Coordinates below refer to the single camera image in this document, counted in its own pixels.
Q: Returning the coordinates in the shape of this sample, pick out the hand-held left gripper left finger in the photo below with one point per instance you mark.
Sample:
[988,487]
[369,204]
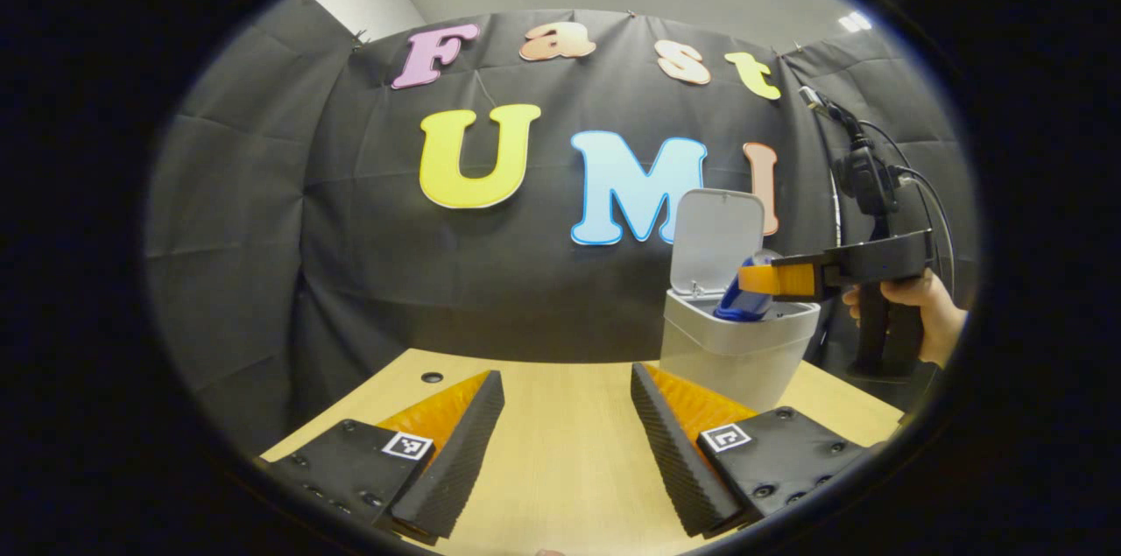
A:
[460,460]

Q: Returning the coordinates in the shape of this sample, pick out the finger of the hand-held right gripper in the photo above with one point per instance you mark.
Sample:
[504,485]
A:
[788,278]

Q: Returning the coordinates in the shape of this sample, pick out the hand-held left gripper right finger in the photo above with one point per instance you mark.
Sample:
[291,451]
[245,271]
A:
[674,460]

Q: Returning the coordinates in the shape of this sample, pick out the blue silver pop can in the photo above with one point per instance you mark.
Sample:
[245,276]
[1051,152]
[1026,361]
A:
[744,298]

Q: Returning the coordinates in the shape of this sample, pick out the white desktop garbage bin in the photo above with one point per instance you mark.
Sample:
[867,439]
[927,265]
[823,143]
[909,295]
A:
[736,346]

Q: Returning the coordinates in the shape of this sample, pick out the wooden desktop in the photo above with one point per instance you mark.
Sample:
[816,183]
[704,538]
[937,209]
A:
[569,451]

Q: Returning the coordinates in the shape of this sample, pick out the black backdrop cloth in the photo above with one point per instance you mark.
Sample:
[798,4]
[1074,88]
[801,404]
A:
[490,276]

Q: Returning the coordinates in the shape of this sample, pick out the ceiling light panel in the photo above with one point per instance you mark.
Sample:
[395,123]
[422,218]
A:
[856,21]

